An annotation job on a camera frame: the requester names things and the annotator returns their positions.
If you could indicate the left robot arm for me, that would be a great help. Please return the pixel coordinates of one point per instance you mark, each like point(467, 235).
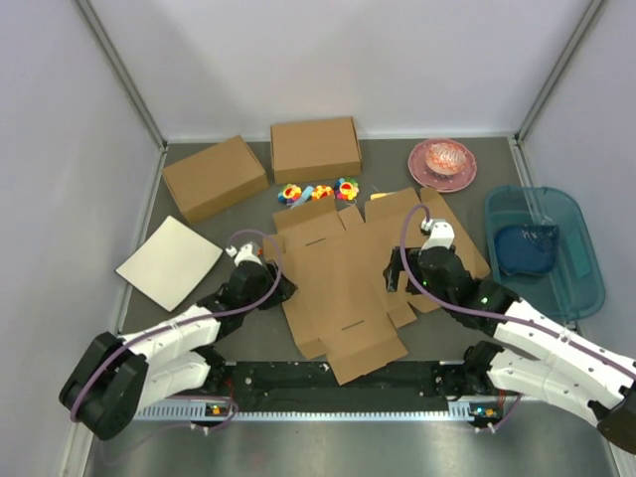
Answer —
point(117, 376)

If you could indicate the dark blue dish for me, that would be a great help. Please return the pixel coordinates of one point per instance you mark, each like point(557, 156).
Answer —
point(527, 249)

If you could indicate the pink plate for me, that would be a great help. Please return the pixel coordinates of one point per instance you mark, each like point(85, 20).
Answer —
point(442, 184)

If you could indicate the rainbow flower plush left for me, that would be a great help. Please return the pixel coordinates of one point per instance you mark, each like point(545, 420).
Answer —
point(289, 194)

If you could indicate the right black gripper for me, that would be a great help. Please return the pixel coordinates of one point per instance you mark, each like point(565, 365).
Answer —
point(392, 272)

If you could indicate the rainbow flower plush right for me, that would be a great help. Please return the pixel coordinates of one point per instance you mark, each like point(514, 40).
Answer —
point(346, 189)

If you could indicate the cardboard box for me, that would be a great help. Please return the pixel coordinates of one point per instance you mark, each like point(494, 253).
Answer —
point(215, 179)
point(341, 309)
point(315, 150)

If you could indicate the white square board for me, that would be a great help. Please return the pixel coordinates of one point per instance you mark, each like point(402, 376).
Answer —
point(170, 264)

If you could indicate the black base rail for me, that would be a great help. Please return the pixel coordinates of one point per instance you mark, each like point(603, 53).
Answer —
point(304, 382)

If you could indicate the orange flower plush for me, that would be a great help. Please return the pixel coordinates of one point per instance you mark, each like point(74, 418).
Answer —
point(321, 191)

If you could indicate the rainbow flower plush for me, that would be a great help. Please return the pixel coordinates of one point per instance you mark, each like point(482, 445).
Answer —
point(289, 194)
point(346, 189)

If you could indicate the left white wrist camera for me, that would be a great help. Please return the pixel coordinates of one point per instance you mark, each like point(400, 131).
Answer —
point(249, 252)

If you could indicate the teal plastic bin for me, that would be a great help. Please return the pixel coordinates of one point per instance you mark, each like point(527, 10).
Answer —
point(574, 289)

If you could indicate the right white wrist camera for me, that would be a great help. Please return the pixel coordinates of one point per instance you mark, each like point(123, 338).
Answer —
point(437, 233)

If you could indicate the yellow chalk stick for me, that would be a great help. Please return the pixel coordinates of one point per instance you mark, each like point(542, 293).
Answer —
point(377, 196)

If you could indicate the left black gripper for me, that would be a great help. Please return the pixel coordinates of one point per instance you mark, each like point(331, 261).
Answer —
point(282, 291)

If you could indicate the grey slotted cable duct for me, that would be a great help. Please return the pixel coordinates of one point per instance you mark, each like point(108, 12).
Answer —
point(212, 411)

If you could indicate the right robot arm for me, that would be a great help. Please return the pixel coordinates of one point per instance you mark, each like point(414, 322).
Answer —
point(530, 354)

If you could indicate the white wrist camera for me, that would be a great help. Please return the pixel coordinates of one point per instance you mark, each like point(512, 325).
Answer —
point(249, 252)
point(437, 233)

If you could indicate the blue chalk stick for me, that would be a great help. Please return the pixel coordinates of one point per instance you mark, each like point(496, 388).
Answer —
point(305, 196)

